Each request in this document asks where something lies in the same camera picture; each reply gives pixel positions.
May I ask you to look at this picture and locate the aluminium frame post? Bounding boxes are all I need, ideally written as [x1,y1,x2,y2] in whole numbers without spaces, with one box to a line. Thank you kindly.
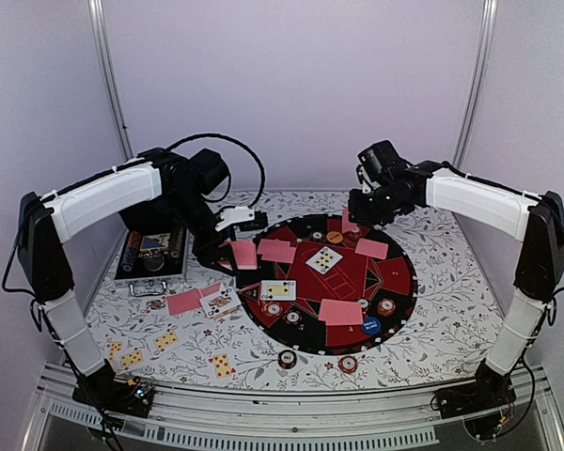
[87,0,133,161]
[451,0,499,170]

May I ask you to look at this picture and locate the spades community card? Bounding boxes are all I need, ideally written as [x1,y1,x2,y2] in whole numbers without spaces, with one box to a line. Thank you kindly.
[305,246,343,274]

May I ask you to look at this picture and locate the round red black poker mat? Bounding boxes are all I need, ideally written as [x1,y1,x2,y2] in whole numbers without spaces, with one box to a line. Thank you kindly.
[236,214,417,355]

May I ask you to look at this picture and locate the front aluminium rail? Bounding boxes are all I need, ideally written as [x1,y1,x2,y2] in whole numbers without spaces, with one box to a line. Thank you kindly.
[22,364,564,450]

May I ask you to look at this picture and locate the diamonds card bottom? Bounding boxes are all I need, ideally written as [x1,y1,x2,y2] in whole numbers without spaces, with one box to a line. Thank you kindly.
[117,349,146,370]

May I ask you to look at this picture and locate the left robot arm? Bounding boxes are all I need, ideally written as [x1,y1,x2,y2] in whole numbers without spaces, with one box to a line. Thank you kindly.
[1,132,266,418]

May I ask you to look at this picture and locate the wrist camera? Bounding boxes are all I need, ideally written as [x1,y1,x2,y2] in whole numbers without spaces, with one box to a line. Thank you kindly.
[356,140,412,194]
[215,206,268,231]

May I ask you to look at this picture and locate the red playing card deck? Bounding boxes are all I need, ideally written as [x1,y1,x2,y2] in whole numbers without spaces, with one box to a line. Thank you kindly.
[221,241,259,271]

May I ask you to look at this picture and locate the dark poker chip stack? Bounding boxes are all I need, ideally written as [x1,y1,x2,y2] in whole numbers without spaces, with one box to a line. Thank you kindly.
[278,350,297,369]

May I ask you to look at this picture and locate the right aluminium frame post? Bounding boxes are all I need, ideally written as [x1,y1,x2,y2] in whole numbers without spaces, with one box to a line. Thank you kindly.
[451,0,499,170]

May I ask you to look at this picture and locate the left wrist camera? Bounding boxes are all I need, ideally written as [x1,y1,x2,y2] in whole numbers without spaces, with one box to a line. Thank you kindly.
[215,206,268,231]

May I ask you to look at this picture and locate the face-down card seat four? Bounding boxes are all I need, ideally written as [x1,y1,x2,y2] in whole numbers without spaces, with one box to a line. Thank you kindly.
[319,299,363,326]

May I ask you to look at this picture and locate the orange poker chip stack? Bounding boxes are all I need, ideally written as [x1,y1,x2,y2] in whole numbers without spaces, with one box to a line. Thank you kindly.
[337,355,358,374]

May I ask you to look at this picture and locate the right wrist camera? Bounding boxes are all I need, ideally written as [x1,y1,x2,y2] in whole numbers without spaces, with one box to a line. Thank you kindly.
[356,140,412,194]

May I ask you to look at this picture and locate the left aluminium frame post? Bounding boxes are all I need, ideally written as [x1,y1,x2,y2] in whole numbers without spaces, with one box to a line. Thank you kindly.
[87,0,133,161]

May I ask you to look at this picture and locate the diamonds card left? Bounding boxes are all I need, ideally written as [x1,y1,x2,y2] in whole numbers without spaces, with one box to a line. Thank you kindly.
[108,341,123,363]

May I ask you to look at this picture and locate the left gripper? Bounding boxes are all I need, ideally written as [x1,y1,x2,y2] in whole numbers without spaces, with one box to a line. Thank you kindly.
[164,189,240,276]

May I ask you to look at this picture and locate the face-down card seat eight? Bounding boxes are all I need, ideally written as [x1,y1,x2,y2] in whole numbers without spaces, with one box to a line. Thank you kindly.
[257,239,284,256]

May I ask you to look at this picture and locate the face-down card seat one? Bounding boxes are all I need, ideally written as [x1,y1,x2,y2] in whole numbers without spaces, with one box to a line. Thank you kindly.
[354,238,389,260]

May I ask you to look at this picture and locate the two of clubs card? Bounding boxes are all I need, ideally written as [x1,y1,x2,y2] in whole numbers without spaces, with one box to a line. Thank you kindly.
[259,280,297,301]

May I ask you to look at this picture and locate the face-down card seat ten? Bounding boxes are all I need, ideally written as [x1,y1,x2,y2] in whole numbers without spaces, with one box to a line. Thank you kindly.
[341,209,360,234]

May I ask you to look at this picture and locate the hearts card on cloth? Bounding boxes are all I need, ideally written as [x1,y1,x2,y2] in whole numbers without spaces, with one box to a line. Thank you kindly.
[209,352,236,380]

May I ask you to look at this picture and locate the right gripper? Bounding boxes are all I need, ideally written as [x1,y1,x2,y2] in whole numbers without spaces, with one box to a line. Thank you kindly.
[347,184,406,226]

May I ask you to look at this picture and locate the face card on cloth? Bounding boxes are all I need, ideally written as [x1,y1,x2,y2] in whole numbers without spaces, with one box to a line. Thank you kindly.
[141,298,168,315]

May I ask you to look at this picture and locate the face-down red card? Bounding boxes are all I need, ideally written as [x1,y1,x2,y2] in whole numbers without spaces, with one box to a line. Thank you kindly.
[199,283,224,300]
[165,289,202,316]

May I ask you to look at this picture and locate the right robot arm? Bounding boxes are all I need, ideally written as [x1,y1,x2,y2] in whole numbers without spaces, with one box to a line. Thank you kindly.
[348,157,564,443]

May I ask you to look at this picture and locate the aluminium poker case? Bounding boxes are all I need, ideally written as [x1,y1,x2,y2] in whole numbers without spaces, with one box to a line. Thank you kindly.
[114,227,188,297]

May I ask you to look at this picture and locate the blue small blind button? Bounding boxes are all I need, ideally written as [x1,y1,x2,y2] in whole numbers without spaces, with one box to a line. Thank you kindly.
[361,317,382,335]

